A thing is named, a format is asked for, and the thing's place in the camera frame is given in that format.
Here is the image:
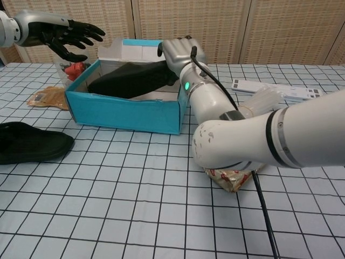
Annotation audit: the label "blue cardboard shoe box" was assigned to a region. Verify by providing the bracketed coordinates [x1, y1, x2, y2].
[65, 38, 189, 135]

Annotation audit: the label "bundle of clear sticks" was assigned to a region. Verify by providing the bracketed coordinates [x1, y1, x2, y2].
[239, 85, 284, 118]

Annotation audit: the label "bamboo folding screen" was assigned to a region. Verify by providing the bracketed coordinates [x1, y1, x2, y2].
[0, 0, 345, 66]

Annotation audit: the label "gold foil pack red print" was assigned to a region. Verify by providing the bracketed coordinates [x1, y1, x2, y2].
[204, 164, 266, 194]

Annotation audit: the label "white flat strip package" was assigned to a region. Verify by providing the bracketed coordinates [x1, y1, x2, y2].
[231, 79, 324, 102]

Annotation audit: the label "black slipper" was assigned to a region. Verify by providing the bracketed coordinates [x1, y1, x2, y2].
[0, 121, 75, 165]
[87, 60, 180, 99]

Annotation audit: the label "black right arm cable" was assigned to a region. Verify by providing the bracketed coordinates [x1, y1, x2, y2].
[190, 45, 280, 259]

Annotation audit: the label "clear bag red items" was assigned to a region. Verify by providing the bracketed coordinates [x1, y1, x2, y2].
[55, 60, 91, 87]

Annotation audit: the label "brown foil pouch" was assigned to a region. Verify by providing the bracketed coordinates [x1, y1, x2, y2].
[26, 86, 70, 111]

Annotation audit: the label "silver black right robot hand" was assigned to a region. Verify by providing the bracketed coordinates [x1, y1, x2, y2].
[157, 36, 207, 73]

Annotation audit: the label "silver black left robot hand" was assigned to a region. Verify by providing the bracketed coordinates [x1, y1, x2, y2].
[15, 10, 106, 63]

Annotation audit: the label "checked light blue tablecloth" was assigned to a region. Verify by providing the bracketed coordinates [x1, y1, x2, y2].
[0, 62, 345, 259]

